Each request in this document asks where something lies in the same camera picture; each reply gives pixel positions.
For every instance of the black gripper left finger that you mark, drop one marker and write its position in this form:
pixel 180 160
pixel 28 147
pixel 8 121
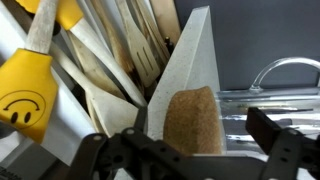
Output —
pixel 83 166

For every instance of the white drawer cutlery organizer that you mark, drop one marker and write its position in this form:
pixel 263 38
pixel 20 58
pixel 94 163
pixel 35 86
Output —
pixel 69 122

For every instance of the yellow smiley spatula diagonal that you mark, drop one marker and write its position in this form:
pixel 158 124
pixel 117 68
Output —
pixel 27 86

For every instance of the clear glass jar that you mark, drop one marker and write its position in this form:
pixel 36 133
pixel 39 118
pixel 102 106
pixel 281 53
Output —
pixel 297 108

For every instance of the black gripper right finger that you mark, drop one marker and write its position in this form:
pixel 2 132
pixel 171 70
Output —
pixel 283 146

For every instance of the wooden slotted spatula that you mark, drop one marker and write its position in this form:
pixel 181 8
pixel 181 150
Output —
pixel 140 51

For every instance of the round cork jar lid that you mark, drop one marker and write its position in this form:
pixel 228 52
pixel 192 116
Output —
pixel 192 124

